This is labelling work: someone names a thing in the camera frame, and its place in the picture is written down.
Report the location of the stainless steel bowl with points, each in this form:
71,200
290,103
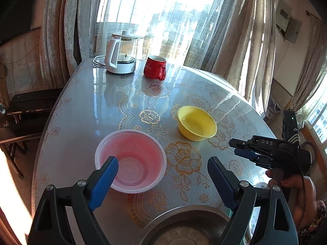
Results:
196,224

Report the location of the red ceramic mug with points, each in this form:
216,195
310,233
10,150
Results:
155,68

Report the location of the yellow plastic bowl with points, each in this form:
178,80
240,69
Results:
195,124

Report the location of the beige curtain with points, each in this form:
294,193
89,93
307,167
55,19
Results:
236,40

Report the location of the dark wooden chair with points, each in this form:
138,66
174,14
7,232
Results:
25,119

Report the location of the red plastic bowl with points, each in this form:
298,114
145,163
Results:
141,160

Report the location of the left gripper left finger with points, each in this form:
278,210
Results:
88,195

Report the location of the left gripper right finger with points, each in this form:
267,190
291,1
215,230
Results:
237,195

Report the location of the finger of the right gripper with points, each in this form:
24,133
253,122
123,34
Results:
240,144
251,155

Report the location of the wall electrical box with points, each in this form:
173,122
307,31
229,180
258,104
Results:
288,27

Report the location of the glass electric kettle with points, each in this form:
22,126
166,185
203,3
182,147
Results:
120,57

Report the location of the person right hand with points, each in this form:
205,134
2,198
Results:
305,206

